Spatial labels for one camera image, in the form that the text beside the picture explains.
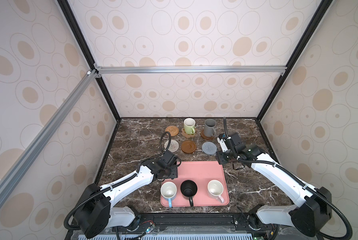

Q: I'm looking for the white grey round coaster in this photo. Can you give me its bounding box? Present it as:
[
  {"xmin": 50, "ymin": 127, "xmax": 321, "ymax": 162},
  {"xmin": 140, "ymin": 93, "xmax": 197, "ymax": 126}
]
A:
[{"xmin": 163, "ymin": 140, "xmax": 179, "ymax": 153}]

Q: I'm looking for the small brown wooden coaster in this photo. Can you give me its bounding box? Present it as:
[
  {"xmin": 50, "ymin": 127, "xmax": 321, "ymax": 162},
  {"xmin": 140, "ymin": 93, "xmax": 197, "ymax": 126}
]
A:
[{"xmin": 181, "ymin": 140, "xmax": 197, "ymax": 154}]

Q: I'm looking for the light blue woven coaster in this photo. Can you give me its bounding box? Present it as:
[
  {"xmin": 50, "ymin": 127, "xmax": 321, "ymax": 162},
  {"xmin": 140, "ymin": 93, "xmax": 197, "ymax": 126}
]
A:
[{"xmin": 202, "ymin": 142, "xmax": 218, "ymax": 156}]

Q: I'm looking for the black mug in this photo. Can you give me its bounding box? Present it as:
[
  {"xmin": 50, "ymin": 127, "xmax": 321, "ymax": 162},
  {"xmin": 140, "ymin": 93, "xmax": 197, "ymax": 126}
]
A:
[{"xmin": 181, "ymin": 180, "xmax": 198, "ymax": 207}]

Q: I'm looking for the woven rattan coaster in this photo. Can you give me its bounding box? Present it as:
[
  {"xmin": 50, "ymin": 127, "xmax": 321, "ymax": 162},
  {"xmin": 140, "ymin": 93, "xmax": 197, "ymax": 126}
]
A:
[{"xmin": 165, "ymin": 126, "xmax": 179, "ymax": 137}]

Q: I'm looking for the cork paw print coaster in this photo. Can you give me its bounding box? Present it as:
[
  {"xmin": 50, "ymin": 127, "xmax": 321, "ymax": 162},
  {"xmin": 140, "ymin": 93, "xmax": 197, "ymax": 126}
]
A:
[{"xmin": 182, "ymin": 128, "xmax": 197, "ymax": 139}]

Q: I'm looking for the grey mug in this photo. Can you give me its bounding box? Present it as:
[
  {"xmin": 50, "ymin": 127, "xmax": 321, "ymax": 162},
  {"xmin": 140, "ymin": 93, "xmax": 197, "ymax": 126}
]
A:
[{"xmin": 204, "ymin": 119, "xmax": 217, "ymax": 138}]

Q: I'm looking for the pink mug white inside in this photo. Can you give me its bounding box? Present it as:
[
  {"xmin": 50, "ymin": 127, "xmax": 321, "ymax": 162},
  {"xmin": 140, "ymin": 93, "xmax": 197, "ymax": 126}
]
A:
[{"xmin": 207, "ymin": 180, "xmax": 225, "ymax": 203}]

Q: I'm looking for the brown wooden round coaster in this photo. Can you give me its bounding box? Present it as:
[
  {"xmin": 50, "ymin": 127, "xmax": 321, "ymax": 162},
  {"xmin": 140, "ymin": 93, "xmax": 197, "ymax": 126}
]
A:
[{"xmin": 201, "ymin": 130, "xmax": 215, "ymax": 140}]

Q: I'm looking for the green mug white inside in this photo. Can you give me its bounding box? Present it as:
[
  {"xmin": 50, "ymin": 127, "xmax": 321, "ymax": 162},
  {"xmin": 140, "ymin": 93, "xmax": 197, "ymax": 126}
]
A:
[{"xmin": 184, "ymin": 118, "xmax": 196, "ymax": 135}]

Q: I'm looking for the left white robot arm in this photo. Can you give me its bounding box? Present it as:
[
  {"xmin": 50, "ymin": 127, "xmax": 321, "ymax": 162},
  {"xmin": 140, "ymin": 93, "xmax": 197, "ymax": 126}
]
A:
[{"xmin": 63, "ymin": 158, "xmax": 180, "ymax": 239}]

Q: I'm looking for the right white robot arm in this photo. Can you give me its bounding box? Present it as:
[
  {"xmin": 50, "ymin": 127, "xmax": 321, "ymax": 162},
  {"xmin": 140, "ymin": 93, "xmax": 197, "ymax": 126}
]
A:
[{"xmin": 216, "ymin": 144, "xmax": 353, "ymax": 240}]

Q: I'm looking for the blue mug white inside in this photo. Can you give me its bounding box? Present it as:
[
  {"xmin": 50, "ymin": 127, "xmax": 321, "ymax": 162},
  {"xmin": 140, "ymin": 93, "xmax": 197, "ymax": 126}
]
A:
[{"xmin": 160, "ymin": 182, "xmax": 177, "ymax": 208}]

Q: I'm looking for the pink plastic tray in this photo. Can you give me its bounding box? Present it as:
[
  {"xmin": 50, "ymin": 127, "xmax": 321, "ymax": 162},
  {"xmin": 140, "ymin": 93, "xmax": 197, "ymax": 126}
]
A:
[{"xmin": 160, "ymin": 161, "xmax": 230, "ymax": 208}]

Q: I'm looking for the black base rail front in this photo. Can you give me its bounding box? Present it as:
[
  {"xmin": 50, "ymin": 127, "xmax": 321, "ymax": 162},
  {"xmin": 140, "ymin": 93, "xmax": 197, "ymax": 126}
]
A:
[{"xmin": 64, "ymin": 211, "xmax": 324, "ymax": 240}]

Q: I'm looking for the black corner frame post right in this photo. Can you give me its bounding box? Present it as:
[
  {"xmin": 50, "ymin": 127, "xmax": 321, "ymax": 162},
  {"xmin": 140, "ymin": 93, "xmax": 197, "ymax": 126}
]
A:
[{"xmin": 257, "ymin": 0, "xmax": 333, "ymax": 124}]

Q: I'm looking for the black corner frame post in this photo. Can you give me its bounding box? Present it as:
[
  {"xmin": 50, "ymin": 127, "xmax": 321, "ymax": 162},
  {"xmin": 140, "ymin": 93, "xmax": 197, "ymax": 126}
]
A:
[
  {"xmin": 257, "ymin": 0, "xmax": 333, "ymax": 124},
  {"xmin": 57, "ymin": 0, "xmax": 121, "ymax": 122}
]

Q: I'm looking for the horizontal aluminium rail back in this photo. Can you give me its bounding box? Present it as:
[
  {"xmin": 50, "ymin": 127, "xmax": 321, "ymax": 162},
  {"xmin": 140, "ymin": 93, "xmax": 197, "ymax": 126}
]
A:
[{"xmin": 96, "ymin": 65, "xmax": 287, "ymax": 75}]

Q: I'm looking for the diagonal aluminium rail left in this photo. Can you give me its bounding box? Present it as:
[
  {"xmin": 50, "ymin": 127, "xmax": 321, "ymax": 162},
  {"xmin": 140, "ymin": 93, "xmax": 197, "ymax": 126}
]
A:
[{"xmin": 0, "ymin": 69, "xmax": 98, "ymax": 226}]

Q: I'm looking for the black corner frame post left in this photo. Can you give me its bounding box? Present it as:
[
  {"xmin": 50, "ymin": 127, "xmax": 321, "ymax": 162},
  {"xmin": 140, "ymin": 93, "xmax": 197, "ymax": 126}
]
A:
[{"xmin": 57, "ymin": 0, "xmax": 121, "ymax": 122}]

